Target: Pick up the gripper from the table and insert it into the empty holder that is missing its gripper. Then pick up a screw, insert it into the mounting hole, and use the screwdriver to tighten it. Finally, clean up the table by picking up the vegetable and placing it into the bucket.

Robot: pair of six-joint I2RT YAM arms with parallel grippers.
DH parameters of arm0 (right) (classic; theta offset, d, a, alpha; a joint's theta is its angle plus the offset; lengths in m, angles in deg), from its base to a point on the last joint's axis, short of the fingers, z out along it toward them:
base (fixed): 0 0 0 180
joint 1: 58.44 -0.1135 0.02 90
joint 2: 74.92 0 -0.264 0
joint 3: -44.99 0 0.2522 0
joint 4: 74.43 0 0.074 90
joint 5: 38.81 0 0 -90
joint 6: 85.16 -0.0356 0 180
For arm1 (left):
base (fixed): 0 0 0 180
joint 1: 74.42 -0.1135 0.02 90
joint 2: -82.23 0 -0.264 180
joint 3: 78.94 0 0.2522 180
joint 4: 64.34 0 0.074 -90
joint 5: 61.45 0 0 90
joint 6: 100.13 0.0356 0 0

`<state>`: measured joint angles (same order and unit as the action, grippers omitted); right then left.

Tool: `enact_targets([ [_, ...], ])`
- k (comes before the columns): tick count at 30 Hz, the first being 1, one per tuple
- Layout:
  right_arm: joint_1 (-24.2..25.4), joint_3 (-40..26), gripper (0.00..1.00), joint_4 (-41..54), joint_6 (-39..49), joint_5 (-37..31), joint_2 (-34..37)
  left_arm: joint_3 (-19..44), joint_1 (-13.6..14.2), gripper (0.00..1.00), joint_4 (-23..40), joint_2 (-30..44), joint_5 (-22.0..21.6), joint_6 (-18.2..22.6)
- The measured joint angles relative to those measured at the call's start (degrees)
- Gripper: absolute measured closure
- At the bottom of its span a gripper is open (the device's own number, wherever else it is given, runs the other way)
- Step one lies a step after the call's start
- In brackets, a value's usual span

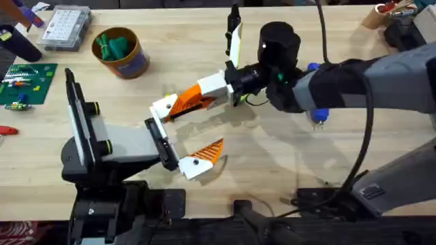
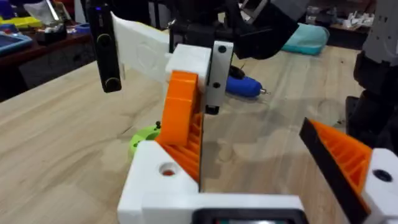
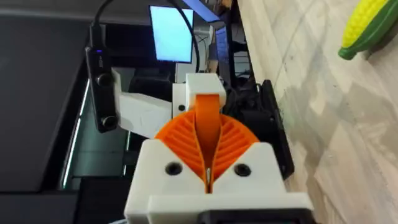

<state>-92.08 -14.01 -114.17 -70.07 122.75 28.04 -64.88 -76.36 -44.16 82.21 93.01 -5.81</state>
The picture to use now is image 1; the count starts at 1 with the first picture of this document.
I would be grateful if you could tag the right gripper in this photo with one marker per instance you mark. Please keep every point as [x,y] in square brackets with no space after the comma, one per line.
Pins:
[279,44]

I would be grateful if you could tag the cardboard cup with tools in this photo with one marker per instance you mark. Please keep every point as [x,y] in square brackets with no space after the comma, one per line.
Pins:
[378,15]

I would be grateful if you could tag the left wrist upright plate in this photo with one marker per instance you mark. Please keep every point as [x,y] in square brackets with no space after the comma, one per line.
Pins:
[80,112]

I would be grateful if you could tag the clear plastic parts box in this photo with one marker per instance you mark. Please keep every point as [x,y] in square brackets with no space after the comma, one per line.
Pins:
[64,27]

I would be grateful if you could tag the blue electric screwdriver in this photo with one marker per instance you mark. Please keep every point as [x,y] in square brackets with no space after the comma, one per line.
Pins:
[320,115]

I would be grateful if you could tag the brown tub with green toys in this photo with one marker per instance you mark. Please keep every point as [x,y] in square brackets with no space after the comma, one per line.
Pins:
[122,58]

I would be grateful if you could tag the grey box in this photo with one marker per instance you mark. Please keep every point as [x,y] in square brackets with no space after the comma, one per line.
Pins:
[427,24]

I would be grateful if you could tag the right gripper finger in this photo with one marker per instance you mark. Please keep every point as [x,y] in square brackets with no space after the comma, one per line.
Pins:
[190,98]

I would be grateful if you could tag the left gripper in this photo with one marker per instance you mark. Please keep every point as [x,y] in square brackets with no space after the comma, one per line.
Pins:
[129,143]

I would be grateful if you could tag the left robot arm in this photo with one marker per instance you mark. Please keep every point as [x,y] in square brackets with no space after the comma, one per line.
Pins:
[102,211]

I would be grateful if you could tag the right wrist upright plate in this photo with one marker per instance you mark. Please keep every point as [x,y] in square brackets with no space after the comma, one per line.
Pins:
[235,44]

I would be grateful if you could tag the wrist upright plate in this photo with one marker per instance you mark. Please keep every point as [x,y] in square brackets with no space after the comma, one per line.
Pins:
[80,112]
[235,44]

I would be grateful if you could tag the black rail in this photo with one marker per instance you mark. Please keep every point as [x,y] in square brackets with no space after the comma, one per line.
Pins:
[340,234]

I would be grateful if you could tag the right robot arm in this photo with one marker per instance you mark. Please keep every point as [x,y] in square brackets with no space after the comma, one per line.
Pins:
[402,78]

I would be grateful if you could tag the green board with toy blocks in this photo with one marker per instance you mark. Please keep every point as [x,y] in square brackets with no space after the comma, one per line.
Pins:
[30,85]

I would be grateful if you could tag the black cylindrical tool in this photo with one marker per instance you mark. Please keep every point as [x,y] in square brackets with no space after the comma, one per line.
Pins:
[20,44]

